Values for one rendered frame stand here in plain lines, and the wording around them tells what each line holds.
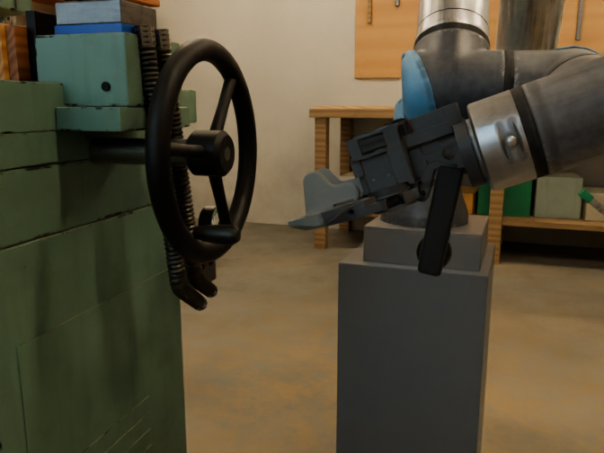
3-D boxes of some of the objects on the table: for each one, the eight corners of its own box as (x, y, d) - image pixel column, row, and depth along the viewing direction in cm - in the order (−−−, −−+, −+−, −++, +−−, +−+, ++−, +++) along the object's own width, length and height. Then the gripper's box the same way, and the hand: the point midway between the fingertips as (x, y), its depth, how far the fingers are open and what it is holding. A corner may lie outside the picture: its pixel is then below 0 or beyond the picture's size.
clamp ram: (77, 79, 78) (72, 7, 76) (31, 80, 80) (24, 10, 78) (117, 82, 86) (113, 17, 84) (74, 83, 88) (69, 19, 87)
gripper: (461, 102, 63) (283, 165, 70) (457, 101, 54) (255, 173, 61) (485, 178, 63) (307, 234, 71) (485, 189, 55) (282, 251, 62)
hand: (302, 226), depth 66 cm, fingers closed
